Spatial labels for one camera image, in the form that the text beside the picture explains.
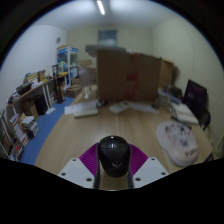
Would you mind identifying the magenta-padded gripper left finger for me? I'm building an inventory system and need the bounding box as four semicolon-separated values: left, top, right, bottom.
57;143;101;190

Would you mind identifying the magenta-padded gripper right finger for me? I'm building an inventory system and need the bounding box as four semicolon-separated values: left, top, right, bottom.
127;143;170;190

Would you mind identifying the black computer mouse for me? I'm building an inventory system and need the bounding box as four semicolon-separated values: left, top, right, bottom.
96;134;132;178

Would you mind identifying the white printed mouse pad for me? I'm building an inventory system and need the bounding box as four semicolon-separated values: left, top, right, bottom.
155;119;200;168

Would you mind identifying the black pen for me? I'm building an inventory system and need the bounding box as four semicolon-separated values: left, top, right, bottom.
170;114;192;126

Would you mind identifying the white flat box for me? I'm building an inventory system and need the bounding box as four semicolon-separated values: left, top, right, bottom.
73;107;99;119

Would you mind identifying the stack of books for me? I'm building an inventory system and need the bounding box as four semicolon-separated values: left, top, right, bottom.
21;115;40;138

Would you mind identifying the shelf unit with books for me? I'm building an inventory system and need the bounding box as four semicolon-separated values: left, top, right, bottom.
0;107;31;162

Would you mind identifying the white remote control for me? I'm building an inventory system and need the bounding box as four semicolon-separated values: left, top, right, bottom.
108;101;131;115

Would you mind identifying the black computer tower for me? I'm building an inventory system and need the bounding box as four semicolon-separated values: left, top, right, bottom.
34;95;50;116

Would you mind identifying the black chair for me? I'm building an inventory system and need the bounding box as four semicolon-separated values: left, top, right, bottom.
199;109;213;132

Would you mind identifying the black bag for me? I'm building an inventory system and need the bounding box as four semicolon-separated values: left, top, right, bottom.
171;84;184;99

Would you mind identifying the black framed panel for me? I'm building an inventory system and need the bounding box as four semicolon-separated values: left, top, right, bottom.
182;79;208;121

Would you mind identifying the black floor stand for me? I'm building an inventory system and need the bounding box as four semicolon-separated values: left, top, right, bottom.
51;64;66;104

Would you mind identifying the wooden side desk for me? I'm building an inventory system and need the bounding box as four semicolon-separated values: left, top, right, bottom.
8;71;69;113

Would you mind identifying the clear plastic jar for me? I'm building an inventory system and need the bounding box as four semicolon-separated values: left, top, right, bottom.
79;64;98;96

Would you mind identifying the large brown cardboard box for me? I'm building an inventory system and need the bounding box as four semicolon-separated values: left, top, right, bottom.
96;48;164;104

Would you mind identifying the tall narrow cardboard box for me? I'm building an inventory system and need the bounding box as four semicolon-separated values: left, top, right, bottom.
161;59;176;89

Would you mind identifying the blue white display cabinet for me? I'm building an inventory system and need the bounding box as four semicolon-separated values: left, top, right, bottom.
56;45;80;86

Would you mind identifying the ceiling light tube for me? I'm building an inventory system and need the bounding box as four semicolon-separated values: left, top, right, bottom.
95;0;106;16

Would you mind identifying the wall window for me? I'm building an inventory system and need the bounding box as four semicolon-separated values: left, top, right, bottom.
97;29;118;47

